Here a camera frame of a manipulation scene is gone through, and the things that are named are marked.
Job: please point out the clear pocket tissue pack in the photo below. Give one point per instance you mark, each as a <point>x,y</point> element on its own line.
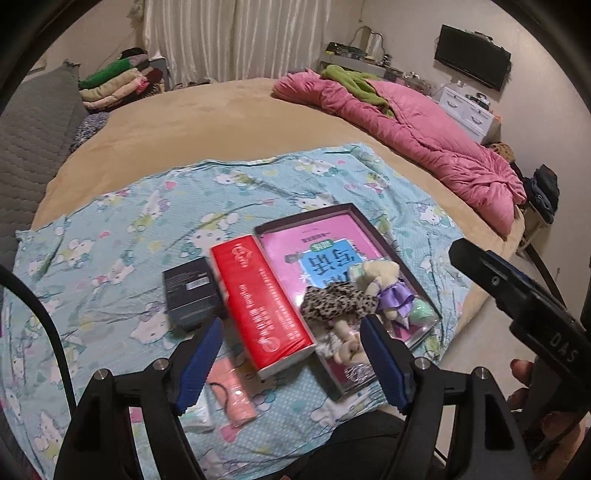
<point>198,415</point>

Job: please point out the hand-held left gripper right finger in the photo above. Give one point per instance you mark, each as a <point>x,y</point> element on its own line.
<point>383,364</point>

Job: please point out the plush bear floral white dress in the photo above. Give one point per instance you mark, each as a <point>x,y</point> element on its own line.
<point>346,353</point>

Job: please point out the small dark box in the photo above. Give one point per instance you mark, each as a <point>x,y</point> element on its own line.
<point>189,286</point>

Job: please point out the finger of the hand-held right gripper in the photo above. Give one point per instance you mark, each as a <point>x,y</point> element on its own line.
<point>489,277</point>

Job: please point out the grey quilted cushion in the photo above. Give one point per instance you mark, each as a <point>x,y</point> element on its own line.
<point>32,138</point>

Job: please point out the pink quilt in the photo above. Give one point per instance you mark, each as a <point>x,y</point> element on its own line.
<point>438,138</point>

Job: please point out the white drawer cabinet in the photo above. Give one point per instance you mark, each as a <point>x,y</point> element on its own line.
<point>466,110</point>

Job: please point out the green ball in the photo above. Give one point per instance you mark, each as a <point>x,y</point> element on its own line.
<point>422,314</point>

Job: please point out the dark clothes pile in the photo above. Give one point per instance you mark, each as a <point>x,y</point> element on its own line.
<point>545,189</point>

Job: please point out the dark floral cloth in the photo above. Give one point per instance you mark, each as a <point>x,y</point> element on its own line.
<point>90,129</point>

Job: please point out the black wall television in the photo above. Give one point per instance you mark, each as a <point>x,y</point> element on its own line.
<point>471,57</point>

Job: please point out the beige bed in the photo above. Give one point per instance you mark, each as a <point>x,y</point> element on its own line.
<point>207,124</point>

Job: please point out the plush bear purple dress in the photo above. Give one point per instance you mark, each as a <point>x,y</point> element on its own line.
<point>383,277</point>

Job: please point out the green cloth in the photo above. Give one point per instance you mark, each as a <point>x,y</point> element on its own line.
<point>351,78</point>

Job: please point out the dark shallow box tray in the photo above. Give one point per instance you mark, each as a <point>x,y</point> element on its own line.
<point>304,217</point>

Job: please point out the person's right hand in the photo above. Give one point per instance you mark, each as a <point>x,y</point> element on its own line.
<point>558,427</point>

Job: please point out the white curtain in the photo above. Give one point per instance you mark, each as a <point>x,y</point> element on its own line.
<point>231,37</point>

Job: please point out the stack of folded clothes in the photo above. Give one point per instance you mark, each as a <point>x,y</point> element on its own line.
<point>115,83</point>

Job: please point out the leopard print cloth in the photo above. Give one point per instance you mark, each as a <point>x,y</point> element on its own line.
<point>332,302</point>

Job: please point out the person's dark trousers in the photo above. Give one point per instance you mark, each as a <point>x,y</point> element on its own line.
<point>351,443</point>

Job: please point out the pink flat packet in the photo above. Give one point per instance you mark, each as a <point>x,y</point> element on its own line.
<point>231,392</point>

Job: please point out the light blue printed blanket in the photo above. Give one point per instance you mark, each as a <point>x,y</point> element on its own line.
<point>115,221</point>

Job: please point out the pink book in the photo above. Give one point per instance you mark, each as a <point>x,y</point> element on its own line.
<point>286,249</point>

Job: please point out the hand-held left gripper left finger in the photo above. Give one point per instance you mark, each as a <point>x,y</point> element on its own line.
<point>203,364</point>

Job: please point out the cluttered grey shelf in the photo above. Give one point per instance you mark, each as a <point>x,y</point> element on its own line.
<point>364,60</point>

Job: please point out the red tissue pack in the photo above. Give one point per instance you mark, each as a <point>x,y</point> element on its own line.
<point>263,300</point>

